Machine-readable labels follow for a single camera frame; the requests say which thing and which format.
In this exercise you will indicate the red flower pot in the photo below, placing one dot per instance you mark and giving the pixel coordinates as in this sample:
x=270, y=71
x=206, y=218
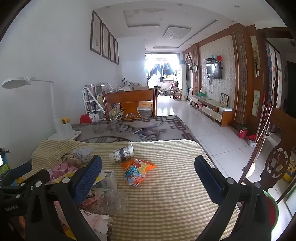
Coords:
x=242, y=133

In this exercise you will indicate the bamboo painting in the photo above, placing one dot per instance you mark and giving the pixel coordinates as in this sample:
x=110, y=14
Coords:
x=255, y=103

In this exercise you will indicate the small wooden chair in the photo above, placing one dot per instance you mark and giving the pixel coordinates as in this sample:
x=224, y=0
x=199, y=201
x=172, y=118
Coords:
x=177, y=94

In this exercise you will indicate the white pink packet with barcode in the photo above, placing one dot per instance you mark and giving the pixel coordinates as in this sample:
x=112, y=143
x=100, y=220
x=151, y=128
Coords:
x=109, y=182

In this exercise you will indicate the torn white paper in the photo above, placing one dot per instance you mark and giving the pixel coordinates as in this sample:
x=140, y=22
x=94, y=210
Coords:
x=97, y=221

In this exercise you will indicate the red bin with green rim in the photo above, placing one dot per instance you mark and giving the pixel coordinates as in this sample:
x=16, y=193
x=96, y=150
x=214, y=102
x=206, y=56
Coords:
x=270, y=208

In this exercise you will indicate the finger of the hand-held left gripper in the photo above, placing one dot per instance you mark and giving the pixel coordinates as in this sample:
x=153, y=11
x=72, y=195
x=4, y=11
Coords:
x=22, y=168

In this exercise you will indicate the wall television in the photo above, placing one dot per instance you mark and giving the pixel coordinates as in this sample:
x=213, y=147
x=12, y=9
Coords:
x=214, y=70

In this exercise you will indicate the wall shelf with items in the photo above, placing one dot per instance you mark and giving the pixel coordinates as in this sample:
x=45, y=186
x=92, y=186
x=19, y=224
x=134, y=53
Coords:
x=215, y=59

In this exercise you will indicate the orange snack packet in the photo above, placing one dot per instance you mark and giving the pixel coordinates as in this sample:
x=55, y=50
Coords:
x=137, y=172

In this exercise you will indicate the white book rack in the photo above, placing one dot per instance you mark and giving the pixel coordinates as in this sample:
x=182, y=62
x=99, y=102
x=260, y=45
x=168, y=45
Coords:
x=89, y=97

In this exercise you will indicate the hanging clothes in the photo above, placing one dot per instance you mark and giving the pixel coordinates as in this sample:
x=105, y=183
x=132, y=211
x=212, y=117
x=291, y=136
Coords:
x=161, y=68

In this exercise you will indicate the yellow striped table cloth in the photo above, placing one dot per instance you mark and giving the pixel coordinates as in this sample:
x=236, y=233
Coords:
x=173, y=185

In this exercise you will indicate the hanging scroll painting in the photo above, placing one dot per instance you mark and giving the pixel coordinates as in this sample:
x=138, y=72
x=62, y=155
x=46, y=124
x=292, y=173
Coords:
x=254, y=55

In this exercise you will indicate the small framed picture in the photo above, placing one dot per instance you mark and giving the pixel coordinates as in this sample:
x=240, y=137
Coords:
x=223, y=99

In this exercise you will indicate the grey paper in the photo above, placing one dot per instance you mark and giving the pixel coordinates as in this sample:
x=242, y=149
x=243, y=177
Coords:
x=83, y=153

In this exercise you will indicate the white pen holder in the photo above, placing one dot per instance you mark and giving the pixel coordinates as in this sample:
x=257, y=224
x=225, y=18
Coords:
x=64, y=128

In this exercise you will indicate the round wall clock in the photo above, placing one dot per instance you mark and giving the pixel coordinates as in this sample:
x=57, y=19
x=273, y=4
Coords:
x=195, y=64

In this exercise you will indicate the crushed clear plastic bottle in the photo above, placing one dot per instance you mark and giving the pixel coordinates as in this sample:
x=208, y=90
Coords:
x=115, y=201

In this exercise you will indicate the square ceiling lamp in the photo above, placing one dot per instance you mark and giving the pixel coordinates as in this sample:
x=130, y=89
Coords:
x=177, y=32

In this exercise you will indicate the pink plastic wrapper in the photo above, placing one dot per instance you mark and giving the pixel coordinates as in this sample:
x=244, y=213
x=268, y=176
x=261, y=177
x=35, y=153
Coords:
x=62, y=168

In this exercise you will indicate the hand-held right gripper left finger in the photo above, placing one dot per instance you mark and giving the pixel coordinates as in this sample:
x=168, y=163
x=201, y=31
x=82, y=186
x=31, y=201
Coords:
x=86, y=179

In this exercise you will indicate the colourful wall chart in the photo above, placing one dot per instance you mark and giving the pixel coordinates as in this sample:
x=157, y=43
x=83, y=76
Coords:
x=274, y=76

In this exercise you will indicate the yellow toy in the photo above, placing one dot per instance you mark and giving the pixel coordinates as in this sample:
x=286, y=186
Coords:
x=290, y=172

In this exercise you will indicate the low television cabinet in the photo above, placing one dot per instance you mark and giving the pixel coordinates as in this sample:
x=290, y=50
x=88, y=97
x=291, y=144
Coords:
x=212, y=109

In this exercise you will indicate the red bag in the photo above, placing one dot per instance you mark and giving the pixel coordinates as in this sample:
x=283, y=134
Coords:
x=84, y=118

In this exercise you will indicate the brown crumpled paper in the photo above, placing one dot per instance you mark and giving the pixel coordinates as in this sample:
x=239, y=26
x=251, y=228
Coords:
x=71, y=160

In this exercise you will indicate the panda plush toy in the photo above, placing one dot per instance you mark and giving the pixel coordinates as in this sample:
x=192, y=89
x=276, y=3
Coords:
x=125, y=81

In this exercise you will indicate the yellow ornament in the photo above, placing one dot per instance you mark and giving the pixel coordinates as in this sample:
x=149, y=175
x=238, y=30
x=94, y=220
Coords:
x=65, y=120

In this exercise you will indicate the white beaded stick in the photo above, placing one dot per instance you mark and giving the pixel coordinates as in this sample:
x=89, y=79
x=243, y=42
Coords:
x=266, y=127

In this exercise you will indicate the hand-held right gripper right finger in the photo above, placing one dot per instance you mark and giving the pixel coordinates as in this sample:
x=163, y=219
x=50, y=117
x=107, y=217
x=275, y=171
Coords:
x=208, y=180

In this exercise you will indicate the carved wooden chair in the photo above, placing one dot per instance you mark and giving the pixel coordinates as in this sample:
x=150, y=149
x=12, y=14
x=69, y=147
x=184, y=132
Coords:
x=277, y=160

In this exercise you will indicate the framed wall picture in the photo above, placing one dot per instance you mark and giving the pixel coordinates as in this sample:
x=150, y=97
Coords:
x=112, y=47
x=105, y=41
x=116, y=51
x=96, y=32

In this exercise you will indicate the white desk lamp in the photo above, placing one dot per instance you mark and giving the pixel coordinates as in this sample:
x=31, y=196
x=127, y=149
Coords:
x=16, y=83

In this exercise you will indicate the wooden dining chair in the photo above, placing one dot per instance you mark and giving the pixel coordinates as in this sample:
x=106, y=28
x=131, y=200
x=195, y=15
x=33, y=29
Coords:
x=129, y=95

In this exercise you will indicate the white floor air conditioner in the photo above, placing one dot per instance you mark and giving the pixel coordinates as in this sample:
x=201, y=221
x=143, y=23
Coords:
x=183, y=81

